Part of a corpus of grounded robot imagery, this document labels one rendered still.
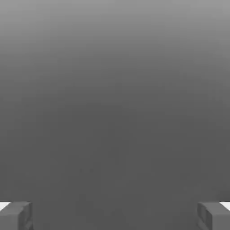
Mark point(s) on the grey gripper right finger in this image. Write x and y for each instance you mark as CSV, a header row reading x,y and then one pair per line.
x,y
215,215

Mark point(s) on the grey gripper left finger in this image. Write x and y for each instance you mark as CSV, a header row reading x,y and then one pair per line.
x,y
14,215

